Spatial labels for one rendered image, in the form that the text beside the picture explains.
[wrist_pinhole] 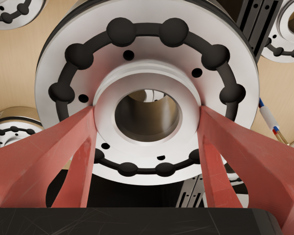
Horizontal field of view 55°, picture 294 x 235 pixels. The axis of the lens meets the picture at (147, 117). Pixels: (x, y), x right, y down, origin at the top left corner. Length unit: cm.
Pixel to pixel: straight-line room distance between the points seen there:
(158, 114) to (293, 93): 30
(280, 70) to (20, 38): 32
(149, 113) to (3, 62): 26
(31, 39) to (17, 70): 5
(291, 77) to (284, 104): 4
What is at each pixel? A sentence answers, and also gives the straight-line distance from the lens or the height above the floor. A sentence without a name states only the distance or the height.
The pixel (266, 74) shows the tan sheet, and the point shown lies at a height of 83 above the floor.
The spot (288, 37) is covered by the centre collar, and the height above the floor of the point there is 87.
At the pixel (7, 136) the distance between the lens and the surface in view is 42.
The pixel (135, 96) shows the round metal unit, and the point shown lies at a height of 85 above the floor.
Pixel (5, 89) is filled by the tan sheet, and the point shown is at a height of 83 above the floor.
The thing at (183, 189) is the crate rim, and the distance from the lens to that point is 36.
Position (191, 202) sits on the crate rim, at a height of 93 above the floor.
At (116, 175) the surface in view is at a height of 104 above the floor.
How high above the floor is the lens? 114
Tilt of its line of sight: 51 degrees down
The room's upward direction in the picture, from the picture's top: 178 degrees clockwise
